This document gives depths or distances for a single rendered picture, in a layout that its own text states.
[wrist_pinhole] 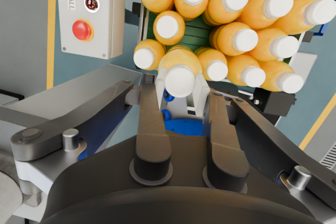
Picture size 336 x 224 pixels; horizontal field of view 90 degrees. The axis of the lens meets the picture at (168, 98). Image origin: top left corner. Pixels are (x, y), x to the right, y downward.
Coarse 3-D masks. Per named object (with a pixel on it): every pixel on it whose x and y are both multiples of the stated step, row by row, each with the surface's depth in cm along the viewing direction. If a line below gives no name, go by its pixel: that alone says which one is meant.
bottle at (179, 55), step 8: (176, 48) 28; (184, 48) 28; (168, 56) 25; (176, 56) 24; (184, 56) 24; (192, 56) 25; (160, 64) 26; (168, 64) 24; (176, 64) 22; (184, 64) 22; (192, 64) 24; (200, 64) 26; (192, 72) 23; (200, 72) 25
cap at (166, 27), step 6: (162, 18) 30; (168, 18) 30; (156, 24) 31; (162, 24) 31; (168, 24) 31; (174, 24) 31; (162, 30) 31; (168, 30) 31; (174, 30) 31; (162, 36) 32; (168, 36) 31
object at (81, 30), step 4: (80, 20) 32; (76, 24) 32; (80, 24) 32; (84, 24) 32; (72, 28) 33; (76, 28) 32; (80, 28) 32; (84, 28) 32; (88, 28) 32; (76, 32) 33; (80, 32) 33; (84, 32) 33; (88, 32) 33; (76, 36) 33; (80, 36) 33; (84, 36) 33; (88, 36) 33
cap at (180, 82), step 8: (168, 72) 21; (176, 72) 21; (184, 72) 21; (168, 80) 21; (176, 80) 21; (184, 80) 21; (192, 80) 21; (168, 88) 21; (176, 88) 21; (184, 88) 21; (192, 88) 21; (176, 96) 22; (184, 96) 22
